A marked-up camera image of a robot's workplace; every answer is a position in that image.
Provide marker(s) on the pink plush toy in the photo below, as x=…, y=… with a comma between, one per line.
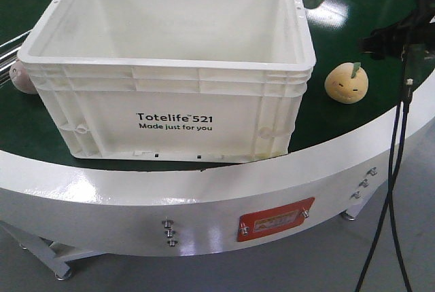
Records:
x=20, y=78

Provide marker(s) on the yellow plush fruit toy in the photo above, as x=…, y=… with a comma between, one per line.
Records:
x=347, y=83

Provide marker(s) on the metal guide rods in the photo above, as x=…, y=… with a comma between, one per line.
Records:
x=9, y=50

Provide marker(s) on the red warning label plate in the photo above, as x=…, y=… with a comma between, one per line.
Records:
x=274, y=220

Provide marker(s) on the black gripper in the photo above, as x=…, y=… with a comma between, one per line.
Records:
x=416, y=28

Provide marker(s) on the white plastic Totelife tote box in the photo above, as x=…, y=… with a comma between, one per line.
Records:
x=178, y=80

